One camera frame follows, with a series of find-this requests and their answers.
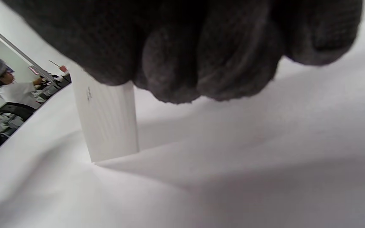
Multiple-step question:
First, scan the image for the person's right hand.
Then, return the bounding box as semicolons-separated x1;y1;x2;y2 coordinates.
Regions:
0;0;363;104

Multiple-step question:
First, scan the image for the lined white paper with text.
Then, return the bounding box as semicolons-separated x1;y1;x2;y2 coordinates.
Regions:
70;65;139;162

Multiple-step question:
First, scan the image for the black mesh office chair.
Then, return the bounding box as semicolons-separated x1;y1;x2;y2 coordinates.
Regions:
0;102;38;121

